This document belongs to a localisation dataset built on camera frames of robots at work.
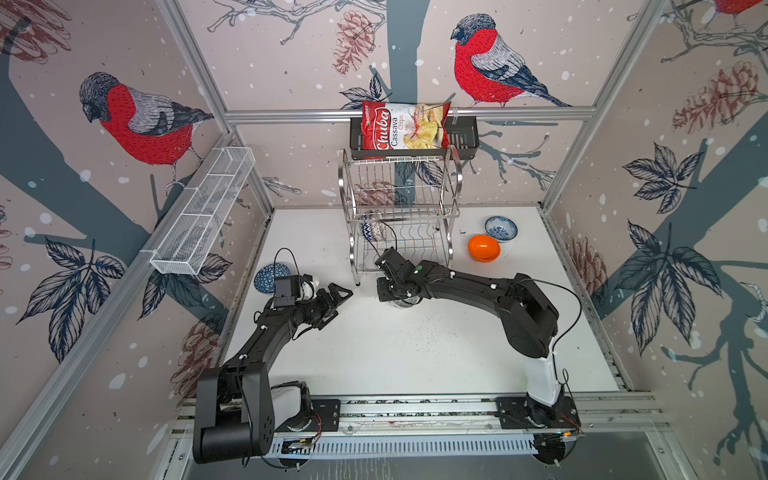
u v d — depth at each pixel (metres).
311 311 0.74
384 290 0.80
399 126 0.88
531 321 0.50
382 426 0.73
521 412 0.73
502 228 1.11
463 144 0.95
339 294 0.79
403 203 1.25
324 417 0.73
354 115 0.93
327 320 0.84
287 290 0.70
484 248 1.04
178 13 0.72
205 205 0.80
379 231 0.98
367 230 0.98
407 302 0.78
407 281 0.67
